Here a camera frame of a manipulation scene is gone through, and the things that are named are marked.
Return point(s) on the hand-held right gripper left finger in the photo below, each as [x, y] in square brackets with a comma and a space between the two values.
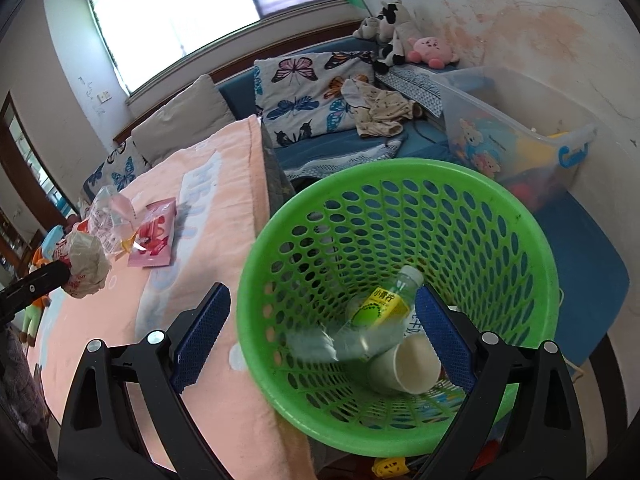
[200, 345]

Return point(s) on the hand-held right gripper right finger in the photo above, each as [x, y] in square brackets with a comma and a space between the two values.
[445, 340]

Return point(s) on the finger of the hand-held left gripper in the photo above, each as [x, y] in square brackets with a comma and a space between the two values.
[30, 287]

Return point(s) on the white milk carton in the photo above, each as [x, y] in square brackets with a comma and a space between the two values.
[414, 327]

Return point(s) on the white paper cup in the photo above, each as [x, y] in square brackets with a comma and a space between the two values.
[410, 365]

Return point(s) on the green plastic basket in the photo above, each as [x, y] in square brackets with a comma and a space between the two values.
[252, 310]

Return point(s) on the clear bottle yellow green label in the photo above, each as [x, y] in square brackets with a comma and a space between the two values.
[382, 305]

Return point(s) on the blue tissue box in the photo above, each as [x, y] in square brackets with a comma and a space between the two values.
[50, 240]

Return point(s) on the clear plastic bag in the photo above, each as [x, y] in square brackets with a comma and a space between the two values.
[107, 215]

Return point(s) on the pink snack packet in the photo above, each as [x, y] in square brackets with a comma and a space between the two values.
[152, 235]

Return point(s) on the red plastic object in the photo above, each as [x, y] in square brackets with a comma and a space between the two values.
[492, 452]

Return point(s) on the yellow plastic toy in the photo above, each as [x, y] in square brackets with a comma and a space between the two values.
[390, 467]

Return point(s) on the peach blanket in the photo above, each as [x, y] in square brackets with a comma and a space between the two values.
[215, 200]

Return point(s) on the butterfly print pillow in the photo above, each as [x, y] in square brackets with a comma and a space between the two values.
[300, 95]
[122, 170]

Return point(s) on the blue sofa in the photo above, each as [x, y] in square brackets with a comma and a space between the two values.
[435, 145]

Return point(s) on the clear plastic storage box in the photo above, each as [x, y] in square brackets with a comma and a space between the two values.
[500, 125]

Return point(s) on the beige pillow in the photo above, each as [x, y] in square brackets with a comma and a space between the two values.
[185, 115]

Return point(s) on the beige patterned garment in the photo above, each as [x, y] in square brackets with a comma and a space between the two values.
[387, 107]

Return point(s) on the blue white patterned cloth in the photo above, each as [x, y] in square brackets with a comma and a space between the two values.
[415, 87]

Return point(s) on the white garment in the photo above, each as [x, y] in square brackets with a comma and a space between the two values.
[352, 92]

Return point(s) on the pink plush toy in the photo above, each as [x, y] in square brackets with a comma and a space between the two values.
[430, 50]

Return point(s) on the window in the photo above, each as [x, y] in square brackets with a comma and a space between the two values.
[175, 20]

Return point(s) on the black white cow plush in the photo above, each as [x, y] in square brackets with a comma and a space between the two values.
[395, 25]

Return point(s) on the grey plush toy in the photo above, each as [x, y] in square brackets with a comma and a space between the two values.
[367, 27]

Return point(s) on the wooden door frame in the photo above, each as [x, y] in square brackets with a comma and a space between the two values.
[20, 145]

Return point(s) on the white wall switch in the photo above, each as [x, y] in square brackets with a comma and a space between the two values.
[104, 96]

